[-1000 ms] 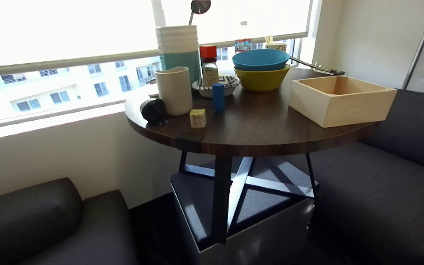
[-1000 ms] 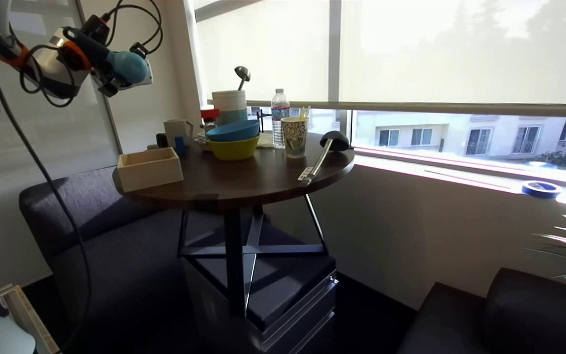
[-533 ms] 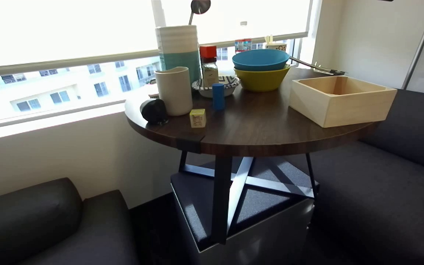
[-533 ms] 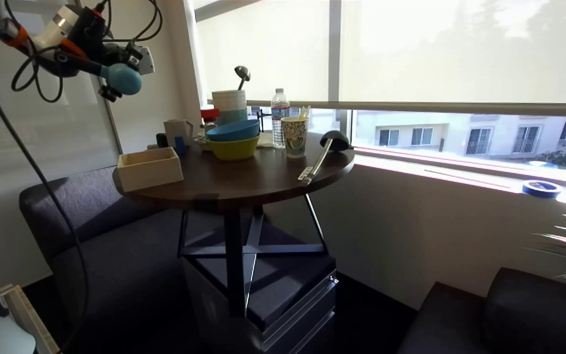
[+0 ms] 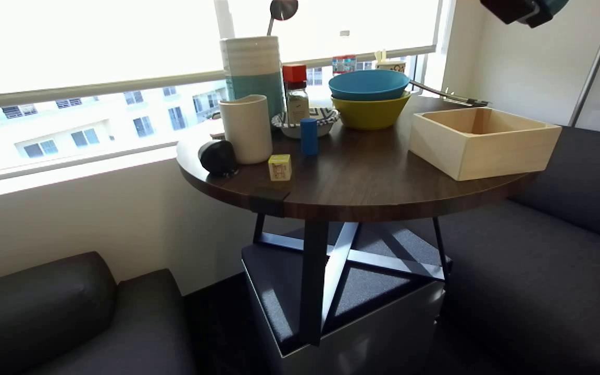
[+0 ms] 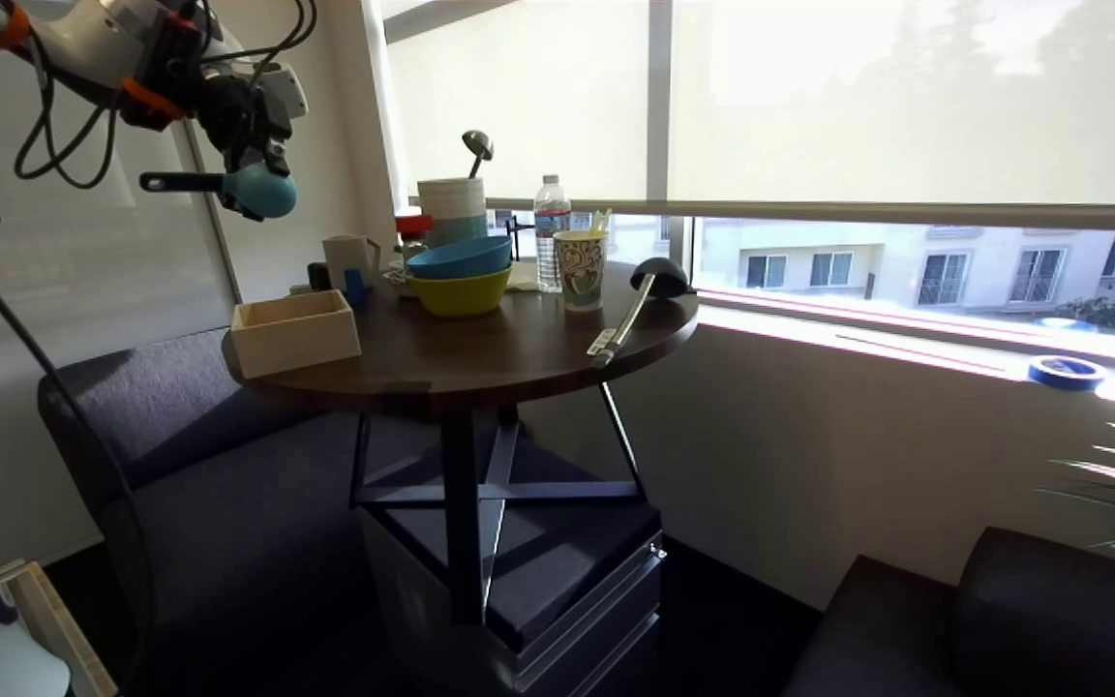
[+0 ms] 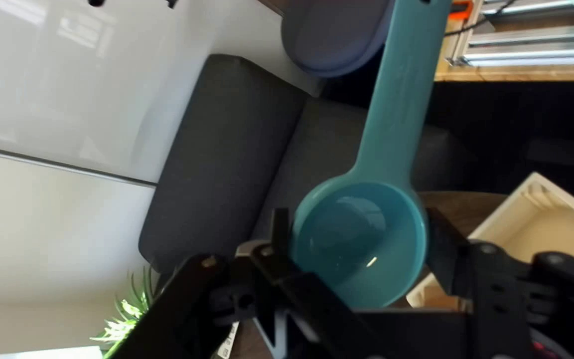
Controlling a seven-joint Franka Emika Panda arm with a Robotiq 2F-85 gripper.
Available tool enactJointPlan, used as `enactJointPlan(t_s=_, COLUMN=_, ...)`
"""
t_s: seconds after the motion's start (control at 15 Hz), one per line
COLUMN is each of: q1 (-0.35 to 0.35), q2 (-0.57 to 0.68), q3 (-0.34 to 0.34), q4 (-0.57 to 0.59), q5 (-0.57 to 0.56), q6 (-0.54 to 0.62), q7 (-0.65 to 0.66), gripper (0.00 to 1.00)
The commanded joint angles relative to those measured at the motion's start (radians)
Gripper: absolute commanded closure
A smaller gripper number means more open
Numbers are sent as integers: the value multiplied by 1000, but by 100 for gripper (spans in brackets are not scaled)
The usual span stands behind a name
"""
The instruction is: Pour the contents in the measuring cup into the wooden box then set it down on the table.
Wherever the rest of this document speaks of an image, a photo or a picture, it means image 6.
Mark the white and teal utensil holder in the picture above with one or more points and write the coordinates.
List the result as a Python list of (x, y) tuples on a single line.
[(451, 205)]

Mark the file cabinet with cushion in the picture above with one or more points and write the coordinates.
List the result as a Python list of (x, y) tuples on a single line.
[(557, 571)]

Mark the white napkin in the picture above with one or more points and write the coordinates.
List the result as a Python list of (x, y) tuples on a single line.
[(522, 277)]

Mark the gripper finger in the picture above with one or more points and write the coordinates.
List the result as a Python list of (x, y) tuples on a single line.
[(234, 186), (278, 157)]

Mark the small blue block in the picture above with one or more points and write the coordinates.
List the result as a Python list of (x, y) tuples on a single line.
[(354, 288)]

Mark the small black stand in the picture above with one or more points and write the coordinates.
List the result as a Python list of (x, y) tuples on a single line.
[(517, 237)]

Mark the bundle of stir sticks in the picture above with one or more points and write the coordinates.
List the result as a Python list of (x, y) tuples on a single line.
[(600, 223)]

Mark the window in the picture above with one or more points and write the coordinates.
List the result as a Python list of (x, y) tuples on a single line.
[(906, 276)]

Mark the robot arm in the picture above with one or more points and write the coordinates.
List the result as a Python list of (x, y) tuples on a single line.
[(83, 37)]

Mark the metal ladle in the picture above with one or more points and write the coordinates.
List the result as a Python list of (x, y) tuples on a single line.
[(477, 145)]

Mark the small black cup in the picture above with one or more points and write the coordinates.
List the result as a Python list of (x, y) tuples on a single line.
[(318, 277)]

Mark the wooden box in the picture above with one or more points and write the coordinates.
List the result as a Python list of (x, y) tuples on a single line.
[(291, 339)]

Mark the yellow bowl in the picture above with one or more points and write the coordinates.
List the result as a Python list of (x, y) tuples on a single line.
[(461, 294)]

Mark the blue bowl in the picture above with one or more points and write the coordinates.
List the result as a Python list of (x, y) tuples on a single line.
[(461, 259)]

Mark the jar with red lid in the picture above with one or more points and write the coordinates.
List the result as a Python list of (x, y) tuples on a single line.
[(412, 230)]

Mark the blue tape roll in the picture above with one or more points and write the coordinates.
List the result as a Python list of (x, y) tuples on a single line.
[(1066, 374)]

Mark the roller blind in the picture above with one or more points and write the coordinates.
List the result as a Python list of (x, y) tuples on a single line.
[(906, 106)]

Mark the wooden frame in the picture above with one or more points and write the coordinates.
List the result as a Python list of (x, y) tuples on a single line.
[(54, 624)]

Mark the clear plastic water bottle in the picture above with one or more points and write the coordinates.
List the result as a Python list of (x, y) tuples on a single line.
[(551, 237)]

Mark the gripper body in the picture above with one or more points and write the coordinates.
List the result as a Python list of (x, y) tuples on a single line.
[(233, 111)]

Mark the patterned paper cup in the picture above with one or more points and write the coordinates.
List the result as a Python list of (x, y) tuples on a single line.
[(580, 273)]

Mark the dark grey sofa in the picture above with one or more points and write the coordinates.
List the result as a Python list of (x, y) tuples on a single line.
[(209, 503)]

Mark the black ladle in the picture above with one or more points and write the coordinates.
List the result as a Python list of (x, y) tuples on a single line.
[(659, 276)]

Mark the black armchair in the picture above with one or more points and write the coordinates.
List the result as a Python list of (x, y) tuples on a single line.
[(1022, 620)]

